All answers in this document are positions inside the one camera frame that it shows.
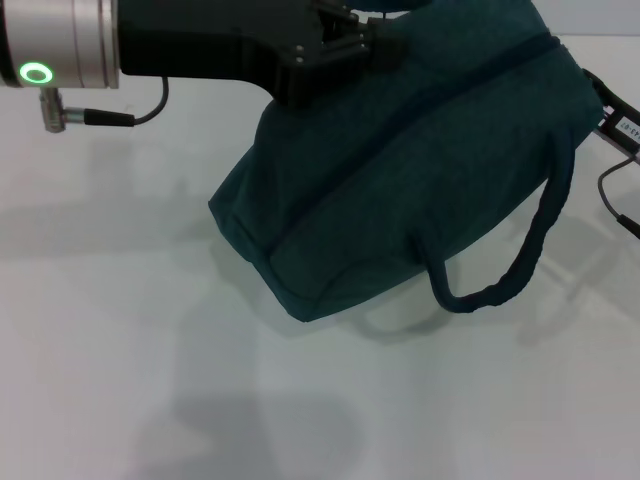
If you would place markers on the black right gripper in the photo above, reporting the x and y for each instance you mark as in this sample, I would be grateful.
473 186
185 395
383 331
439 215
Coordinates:
617 117

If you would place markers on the dark teal insulated lunch bag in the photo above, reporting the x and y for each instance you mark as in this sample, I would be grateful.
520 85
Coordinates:
400 175

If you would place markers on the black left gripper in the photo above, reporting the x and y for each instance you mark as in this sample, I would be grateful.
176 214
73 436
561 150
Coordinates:
215 45

